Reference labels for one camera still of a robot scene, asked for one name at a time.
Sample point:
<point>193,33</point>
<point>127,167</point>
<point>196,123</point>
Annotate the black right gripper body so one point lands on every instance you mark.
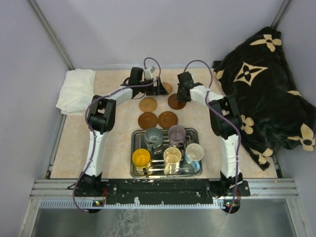
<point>180,97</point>

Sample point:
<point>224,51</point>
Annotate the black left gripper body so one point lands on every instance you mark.
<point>149,90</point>

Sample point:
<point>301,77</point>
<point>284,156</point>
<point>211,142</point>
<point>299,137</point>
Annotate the light woven coaster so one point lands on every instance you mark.
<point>170,89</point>

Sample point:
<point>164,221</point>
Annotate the dark brown wooden coaster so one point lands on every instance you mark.
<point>174,103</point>

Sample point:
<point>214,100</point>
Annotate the tan woven coaster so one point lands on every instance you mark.
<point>148,104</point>

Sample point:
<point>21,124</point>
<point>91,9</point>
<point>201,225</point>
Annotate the reddish brown wooden coaster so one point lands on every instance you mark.
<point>167,119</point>

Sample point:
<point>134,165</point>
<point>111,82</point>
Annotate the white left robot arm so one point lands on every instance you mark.
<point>100,118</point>

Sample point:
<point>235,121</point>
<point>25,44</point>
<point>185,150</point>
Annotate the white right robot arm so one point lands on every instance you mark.
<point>225,120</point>

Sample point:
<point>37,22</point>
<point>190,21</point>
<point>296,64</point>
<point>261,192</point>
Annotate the purple translucent cup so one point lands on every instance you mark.
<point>177,135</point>

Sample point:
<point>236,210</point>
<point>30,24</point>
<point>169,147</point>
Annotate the grey mug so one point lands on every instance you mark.
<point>153,138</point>

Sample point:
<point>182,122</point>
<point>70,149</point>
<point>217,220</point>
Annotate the white folded cloth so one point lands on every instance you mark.
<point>76,92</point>

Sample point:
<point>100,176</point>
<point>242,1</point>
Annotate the metal serving tray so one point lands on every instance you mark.
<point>156,170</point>

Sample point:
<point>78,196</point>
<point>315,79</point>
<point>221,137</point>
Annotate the cream mug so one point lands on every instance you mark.
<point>172,158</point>

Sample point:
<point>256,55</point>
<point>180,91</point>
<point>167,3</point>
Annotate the white and blue mug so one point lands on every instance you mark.
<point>193,155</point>

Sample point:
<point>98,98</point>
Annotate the yellow mug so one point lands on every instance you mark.
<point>141,159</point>

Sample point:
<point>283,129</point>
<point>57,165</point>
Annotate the black floral blanket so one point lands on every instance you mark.
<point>273,112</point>

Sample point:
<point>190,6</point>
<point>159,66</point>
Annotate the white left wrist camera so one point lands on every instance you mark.
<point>148,72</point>

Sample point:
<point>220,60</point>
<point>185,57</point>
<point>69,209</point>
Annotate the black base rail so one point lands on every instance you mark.
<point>160,191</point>

